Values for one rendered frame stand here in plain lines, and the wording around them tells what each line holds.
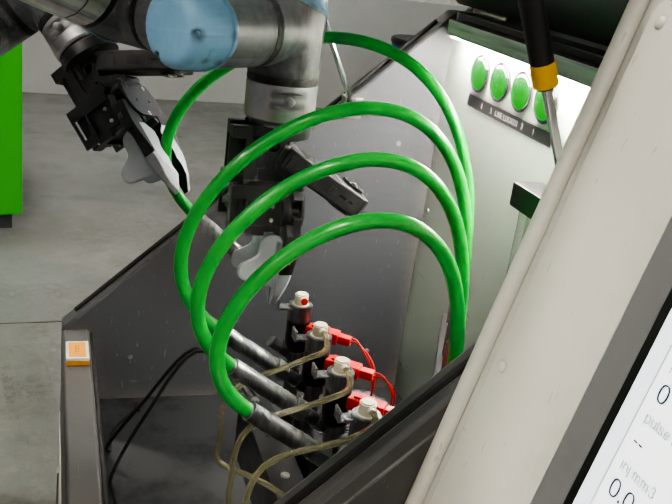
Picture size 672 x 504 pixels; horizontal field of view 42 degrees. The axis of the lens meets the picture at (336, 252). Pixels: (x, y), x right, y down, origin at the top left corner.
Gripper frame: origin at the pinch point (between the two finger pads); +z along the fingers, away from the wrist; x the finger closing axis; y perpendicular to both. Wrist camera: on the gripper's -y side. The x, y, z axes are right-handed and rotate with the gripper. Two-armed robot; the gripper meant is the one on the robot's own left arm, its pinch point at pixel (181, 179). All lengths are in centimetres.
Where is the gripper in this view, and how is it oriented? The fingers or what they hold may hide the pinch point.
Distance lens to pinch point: 107.4
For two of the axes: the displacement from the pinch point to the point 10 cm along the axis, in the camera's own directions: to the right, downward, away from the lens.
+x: -2.8, 0.8, -9.6
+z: 5.1, 8.6, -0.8
